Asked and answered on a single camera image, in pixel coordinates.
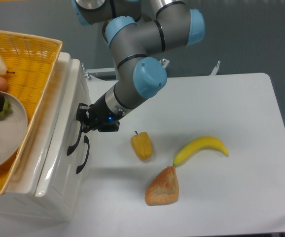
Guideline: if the white drawer cabinet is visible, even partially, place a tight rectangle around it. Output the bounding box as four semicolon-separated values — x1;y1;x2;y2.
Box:
0;53;84;221

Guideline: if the white top drawer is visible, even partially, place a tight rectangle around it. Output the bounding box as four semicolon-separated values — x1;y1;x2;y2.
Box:
36;59;90;203

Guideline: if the black drawer handle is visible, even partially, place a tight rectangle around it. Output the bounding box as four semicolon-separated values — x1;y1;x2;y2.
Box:
76;135;90;174
67;120;83;157

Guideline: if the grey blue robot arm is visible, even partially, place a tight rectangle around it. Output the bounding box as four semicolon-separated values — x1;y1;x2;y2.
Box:
72;0;205;133

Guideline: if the black top drawer handle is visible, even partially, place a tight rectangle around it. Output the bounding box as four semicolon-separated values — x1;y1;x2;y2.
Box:
67;120;83;157

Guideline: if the yellow woven basket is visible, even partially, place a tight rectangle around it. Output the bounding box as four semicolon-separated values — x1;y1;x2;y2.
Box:
0;30;63;195

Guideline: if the yellow bell pepper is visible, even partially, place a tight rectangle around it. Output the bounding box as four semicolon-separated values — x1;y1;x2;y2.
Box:
130;131;153;161

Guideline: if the grey plate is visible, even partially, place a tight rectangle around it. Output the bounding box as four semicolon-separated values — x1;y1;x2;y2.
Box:
0;92;28;165

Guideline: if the black lower drawer handle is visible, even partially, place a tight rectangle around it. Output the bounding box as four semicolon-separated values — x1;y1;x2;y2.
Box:
76;135;90;174

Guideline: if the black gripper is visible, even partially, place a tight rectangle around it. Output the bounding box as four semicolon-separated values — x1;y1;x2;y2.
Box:
76;96;120;133

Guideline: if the metal table bracket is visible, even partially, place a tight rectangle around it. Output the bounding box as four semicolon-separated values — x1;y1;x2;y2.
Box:
159;58;170;70

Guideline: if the yellow banana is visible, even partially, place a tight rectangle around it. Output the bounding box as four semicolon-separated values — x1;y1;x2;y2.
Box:
173;136;229;166

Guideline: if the golden pastry croissant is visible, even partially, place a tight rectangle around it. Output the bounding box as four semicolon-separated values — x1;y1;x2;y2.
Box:
144;166;179;206

